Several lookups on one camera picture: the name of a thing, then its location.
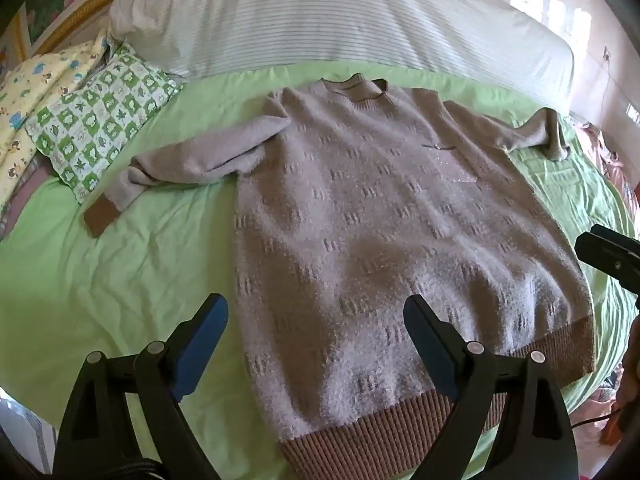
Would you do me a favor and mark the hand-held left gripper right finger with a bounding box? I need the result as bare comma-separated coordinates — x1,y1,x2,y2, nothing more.
403,294,581,480

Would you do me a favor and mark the pink cloth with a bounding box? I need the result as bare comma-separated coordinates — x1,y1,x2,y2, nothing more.
570,115,640,221

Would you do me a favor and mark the white striped duvet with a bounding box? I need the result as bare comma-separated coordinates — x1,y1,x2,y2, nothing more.
107,0,576,111

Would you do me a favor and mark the beige knitted sweater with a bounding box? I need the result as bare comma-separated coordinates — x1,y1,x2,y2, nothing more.
82,74,596,480

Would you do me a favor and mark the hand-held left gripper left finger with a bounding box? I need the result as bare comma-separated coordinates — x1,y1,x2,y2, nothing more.
52,294,229,480

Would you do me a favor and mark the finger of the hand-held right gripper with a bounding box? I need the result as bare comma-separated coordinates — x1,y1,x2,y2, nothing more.
574,225,640,306

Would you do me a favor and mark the black cable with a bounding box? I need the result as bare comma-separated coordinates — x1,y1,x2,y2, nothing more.
570,405,623,430

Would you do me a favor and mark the green bed sheet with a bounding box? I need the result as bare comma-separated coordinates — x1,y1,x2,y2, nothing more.
0,62,638,480

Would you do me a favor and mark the yellow printed pillow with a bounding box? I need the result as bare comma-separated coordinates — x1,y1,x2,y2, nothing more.
0,35,113,211

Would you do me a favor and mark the green checkered pillow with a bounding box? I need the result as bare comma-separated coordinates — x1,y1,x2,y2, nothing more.
25,42,183,206

